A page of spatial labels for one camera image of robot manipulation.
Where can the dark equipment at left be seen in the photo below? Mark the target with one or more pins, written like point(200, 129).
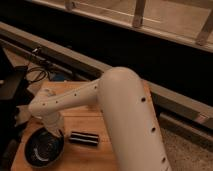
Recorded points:
point(13, 92)

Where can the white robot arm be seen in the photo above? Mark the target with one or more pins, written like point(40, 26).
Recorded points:
point(131, 122)

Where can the dark ceramic bowl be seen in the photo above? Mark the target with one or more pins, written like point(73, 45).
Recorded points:
point(42, 148)

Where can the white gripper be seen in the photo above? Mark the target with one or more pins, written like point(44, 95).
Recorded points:
point(54, 125)

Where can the black striped rectangular block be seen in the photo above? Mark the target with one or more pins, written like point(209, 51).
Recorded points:
point(84, 138)

